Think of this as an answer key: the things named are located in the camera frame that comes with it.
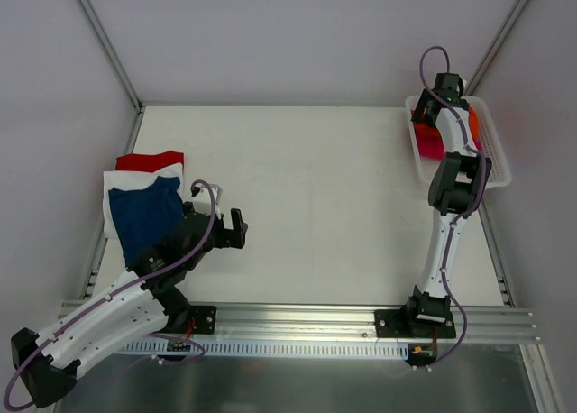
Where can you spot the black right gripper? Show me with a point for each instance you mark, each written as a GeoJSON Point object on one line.
{"type": "Point", "coordinates": [421, 115]}

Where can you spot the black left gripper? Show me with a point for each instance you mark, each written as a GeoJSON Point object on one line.
{"type": "Point", "coordinates": [224, 234]}

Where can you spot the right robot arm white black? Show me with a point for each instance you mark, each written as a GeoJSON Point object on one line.
{"type": "Point", "coordinates": [454, 194]}

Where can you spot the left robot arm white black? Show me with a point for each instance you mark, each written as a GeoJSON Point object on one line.
{"type": "Point", "coordinates": [143, 300]}

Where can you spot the pink t shirt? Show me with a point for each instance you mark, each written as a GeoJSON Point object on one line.
{"type": "Point", "coordinates": [430, 144]}

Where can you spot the white plastic basket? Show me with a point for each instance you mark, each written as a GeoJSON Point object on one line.
{"type": "Point", "coordinates": [500, 175]}

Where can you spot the blue folded t shirt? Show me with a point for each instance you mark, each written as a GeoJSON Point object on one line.
{"type": "Point", "coordinates": [142, 217]}

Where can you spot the red folded t shirt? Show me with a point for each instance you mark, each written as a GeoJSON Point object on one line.
{"type": "Point", "coordinates": [149, 162]}

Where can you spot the white folded t shirt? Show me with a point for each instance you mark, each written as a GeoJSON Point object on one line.
{"type": "Point", "coordinates": [134, 180]}

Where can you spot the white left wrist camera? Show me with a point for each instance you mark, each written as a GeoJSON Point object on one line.
{"type": "Point", "coordinates": [216, 192]}

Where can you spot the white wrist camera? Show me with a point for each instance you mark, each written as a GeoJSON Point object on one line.
{"type": "Point", "coordinates": [216, 192]}
{"type": "Point", "coordinates": [461, 85]}

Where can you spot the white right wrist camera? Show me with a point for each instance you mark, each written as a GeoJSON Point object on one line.
{"type": "Point", "coordinates": [461, 85]}

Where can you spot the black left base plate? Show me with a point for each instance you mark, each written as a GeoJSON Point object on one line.
{"type": "Point", "coordinates": [194, 320]}

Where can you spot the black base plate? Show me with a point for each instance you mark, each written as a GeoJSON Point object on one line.
{"type": "Point", "coordinates": [396, 323]}
{"type": "Point", "coordinates": [194, 320]}

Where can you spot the aluminium mounting rail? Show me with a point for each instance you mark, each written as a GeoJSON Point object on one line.
{"type": "Point", "coordinates": [292, 322]}

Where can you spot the white slotted cable duct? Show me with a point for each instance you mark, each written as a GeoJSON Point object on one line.
{"type": "Point", "coordinates": [378, 350]}

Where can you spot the right aluminium frame post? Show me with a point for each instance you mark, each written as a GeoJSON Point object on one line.
{"type": "Point", "coordinates": [498, 42]}

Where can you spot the aluminium frame post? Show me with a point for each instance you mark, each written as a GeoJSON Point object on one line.
{"type": "Point", "coordinates": [498, 42]}
{"type": "Point", "coordinates": [97, 28]}

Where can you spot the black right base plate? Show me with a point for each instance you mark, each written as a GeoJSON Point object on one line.
{"type": "Point", "coordinates": [396, 323]}

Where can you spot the left aluminium frame post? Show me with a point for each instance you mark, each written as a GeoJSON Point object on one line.
{"type": "Point", "coordinates": [97, 28]}

